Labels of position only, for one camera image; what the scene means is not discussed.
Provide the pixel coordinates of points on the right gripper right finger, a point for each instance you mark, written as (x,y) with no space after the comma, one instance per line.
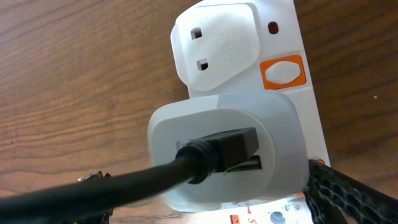
(329,195)

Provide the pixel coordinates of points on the white power strip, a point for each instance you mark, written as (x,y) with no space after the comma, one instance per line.
(250,54)

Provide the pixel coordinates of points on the white USB wall charger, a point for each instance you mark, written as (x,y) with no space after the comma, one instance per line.
(252,144)

